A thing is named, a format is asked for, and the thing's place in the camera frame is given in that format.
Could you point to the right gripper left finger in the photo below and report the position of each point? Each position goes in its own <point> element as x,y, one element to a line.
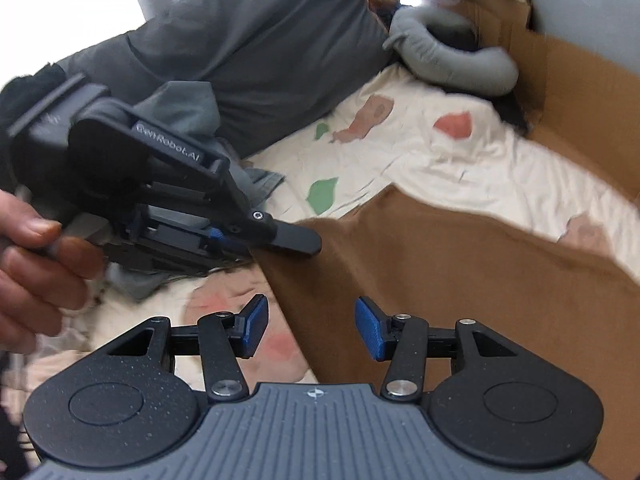
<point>223,338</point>

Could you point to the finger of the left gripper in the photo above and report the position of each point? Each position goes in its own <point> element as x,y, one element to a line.
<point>295,238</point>
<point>221,241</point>

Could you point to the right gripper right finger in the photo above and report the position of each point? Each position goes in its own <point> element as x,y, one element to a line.
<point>400,339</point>

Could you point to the brown t-shirt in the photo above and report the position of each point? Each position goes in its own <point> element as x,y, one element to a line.
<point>576,310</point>

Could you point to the person left hand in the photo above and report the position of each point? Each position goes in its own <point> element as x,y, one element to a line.
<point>43,275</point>

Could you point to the cream bear print blanket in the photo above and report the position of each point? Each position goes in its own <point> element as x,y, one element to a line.
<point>449,152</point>

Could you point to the dark grey pillow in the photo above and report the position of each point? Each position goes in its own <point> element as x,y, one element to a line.
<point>275,66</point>

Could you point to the grey neck pillow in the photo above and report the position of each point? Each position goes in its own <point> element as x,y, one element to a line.
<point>428,38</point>

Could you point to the brown cardboard sheet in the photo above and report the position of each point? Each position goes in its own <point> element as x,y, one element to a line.
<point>582,106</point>

